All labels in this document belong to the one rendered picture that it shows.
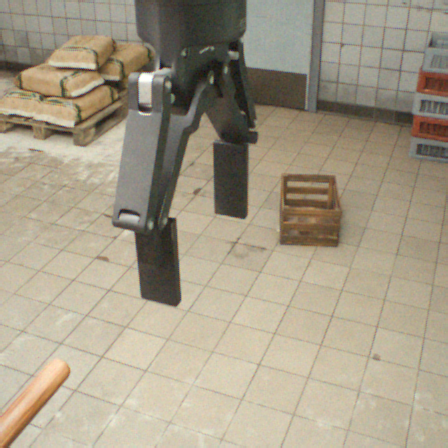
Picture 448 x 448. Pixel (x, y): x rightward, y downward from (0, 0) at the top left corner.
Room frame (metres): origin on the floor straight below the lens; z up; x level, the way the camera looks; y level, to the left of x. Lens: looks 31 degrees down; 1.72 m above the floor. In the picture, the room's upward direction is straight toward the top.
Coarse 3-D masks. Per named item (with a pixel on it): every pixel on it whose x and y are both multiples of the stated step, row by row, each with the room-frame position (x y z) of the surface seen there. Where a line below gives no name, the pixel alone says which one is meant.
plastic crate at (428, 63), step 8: (432, 40) 4.07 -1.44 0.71; (440, 40) 4.05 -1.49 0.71; (432, 48) 3.71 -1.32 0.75; (440, 48) 4.05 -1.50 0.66; (424, 56) 3.73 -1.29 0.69; (432, 56) 3.70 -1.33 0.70; (440, 56) 4.02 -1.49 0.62; (424, 64) 3.72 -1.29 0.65; (432, 64) 3.82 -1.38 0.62; (440, 64) 3.68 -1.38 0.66; (440, 72) 3.68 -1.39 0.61
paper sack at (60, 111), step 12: (84, 96) 4.11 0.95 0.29; (96, 96) 4.16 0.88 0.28; (108, 96) 4.30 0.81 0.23; (120, 96) 4.42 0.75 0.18; (48, 108) 4.00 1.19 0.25; (60, 108) 3.96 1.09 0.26; (72, 108) 3.94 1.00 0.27; (84, 108) 4.01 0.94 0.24; (96, 108) 4.14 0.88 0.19; (48, 120) 3.95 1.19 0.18; (60, 120) 3.93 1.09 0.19; (72, 120) 3.89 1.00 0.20
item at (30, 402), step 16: (48, 368) 0.52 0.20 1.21; (64, 368) 0.53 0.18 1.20; (32, 384) 0.49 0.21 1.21; (48, 384) 0.50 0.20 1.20; (16, 400) 0.47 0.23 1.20; (32, 400) 0.47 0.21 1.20; (48, 400) 0.49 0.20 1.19; (0, 416) 0.45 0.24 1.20; (16, 416) 0.45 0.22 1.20; (32, 416) 0.46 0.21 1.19; (0, 432) 0.43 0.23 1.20; (16, 432) 0.43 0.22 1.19
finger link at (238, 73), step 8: (240, 40) 0.47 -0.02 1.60; (232, 48) 0.47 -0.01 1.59; (240, 48) 0.47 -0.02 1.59; (240, 56) 0.47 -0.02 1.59; (232, 64) 0.47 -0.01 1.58; (240, 64) 0.47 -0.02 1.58; (232, 72) 0.47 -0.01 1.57; (240, 72) 0.47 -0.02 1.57; (232, 80) 0.48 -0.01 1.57; (240, 80) 0.47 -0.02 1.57; (248, 80) 0.49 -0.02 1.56; (240, 88) 0.48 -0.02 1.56; (248, 88) 0.49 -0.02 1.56; (240, 96) 0.48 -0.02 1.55; (248, 96) 0.49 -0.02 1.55; (240, 104) 0.49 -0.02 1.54; (248, 104) 0.49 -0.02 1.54; (248, 112) 0.49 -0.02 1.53; (248, 120) 0.49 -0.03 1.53; (256, 120) 0.50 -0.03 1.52
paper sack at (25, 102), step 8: (16, 88) 4.32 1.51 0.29; (8, 96) 4.19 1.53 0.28; (16, 96) 4.17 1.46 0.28; (24, 96) 4.16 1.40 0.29; (32, 96) 4.15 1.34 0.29; (40, 96) 4.15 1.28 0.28; (48, 96) 4.22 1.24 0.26; (0, 104) 4.17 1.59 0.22; (8, 104) 4.14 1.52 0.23; (16, 104) 4.12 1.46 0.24; (24, 104) 4.11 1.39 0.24; (32, 104) 4.10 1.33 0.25; (8, 112) 4.11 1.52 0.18; (16, 112) 4.09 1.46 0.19; (24, 112) 4.08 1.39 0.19; (32, 112) 4.07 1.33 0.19
